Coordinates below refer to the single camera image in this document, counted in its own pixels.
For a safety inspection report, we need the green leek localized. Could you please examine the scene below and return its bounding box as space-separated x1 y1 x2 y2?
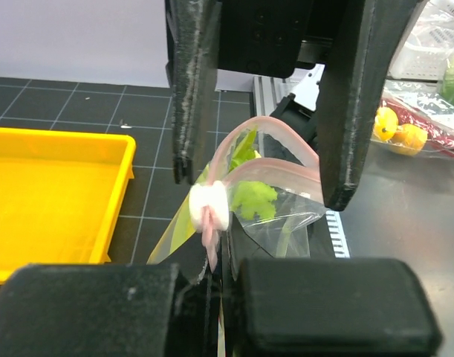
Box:
158 122 292 254

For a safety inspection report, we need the bag of toy fruit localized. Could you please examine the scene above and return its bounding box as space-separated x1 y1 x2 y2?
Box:
371 80 454 160

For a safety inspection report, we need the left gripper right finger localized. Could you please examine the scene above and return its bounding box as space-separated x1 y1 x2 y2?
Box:
221 222 442 356

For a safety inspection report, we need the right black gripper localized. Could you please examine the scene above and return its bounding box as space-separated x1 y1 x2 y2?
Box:
165 0 419 210

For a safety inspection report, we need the black grid mat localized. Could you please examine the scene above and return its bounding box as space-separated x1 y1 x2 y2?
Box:
0 76 346 306

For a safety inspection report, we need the slotted cable duct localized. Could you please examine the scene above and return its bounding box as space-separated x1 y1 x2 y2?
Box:
325 210 350 259

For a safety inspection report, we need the pink zip top bag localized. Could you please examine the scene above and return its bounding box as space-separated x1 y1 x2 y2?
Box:
148 117 325 356

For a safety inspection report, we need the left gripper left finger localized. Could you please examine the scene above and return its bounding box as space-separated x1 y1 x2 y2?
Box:
0 237 218 357

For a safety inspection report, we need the aluminium frame rail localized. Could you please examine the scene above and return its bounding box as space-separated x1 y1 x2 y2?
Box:
250 76 300 117

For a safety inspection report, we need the yellow toy fruit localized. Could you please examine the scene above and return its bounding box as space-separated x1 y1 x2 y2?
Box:
372 107 398 142

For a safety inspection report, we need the yellow plastic tray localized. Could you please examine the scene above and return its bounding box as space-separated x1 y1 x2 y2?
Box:
0 128 136 285

